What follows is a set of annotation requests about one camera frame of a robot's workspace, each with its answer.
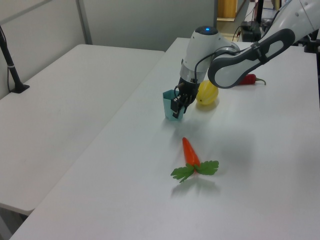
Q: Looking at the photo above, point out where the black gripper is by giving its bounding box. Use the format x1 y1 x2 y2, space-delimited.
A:
170 76 200 119

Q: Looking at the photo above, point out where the teal hexagonal mug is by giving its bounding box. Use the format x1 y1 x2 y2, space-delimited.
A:
162 89 187 123

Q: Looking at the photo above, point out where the yellow striped melon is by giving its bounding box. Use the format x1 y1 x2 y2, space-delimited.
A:
195 79 219 106

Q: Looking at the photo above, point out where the orange carrot with green leaves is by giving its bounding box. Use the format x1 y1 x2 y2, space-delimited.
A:
170 137 220 184

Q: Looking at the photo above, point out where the red chili pepper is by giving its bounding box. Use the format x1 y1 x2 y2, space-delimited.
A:
237 73 267 87

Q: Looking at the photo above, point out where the black equipment box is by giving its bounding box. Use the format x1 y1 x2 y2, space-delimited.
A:
240 21 262 42

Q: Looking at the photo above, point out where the wooden cabinet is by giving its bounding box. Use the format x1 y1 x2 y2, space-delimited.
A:
216 0 238 23

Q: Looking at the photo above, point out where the thin black background pole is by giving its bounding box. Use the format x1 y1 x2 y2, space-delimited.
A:
255 0 265 26

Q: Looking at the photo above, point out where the white side table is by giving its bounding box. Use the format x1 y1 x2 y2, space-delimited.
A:
0 44 166 216

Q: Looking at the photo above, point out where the black clamp stand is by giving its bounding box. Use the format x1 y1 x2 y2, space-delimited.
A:
303 29 320 53

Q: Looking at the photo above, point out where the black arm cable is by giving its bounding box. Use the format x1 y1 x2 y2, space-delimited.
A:
193 48 241 85

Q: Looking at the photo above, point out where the grey metal partition post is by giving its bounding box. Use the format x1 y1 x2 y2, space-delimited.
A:
75 0 94 46

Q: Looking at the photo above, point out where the black camera pole with base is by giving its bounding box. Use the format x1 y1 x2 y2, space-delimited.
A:
0 24 30 94

